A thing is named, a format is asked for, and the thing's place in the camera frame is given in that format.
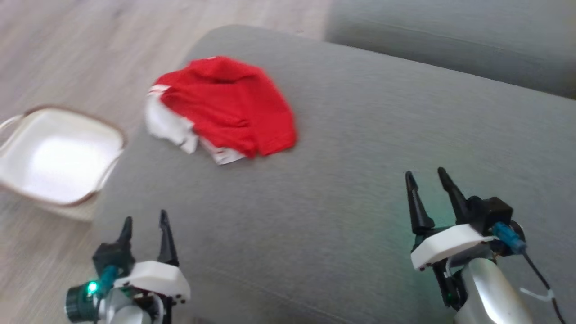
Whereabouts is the grey sofa back cushion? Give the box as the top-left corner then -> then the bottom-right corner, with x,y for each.
324,0 -> 576,100

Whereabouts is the grey fabric sofa seat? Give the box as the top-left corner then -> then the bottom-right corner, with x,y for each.
91,24 -> 576,324

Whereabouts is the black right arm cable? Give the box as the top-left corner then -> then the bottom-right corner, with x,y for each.
491,222 -> 568,324

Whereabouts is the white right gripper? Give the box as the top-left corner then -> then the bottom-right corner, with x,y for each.
405,167 -> 496,312

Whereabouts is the red shirt with white cuffs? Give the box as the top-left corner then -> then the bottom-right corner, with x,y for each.
144,56 -> 298,166

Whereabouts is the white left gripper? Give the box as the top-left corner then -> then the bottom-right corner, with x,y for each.
112,210 -> 191,324

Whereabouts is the white laundry basket brown rim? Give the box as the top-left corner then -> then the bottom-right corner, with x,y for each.
0,105 -> 127,222

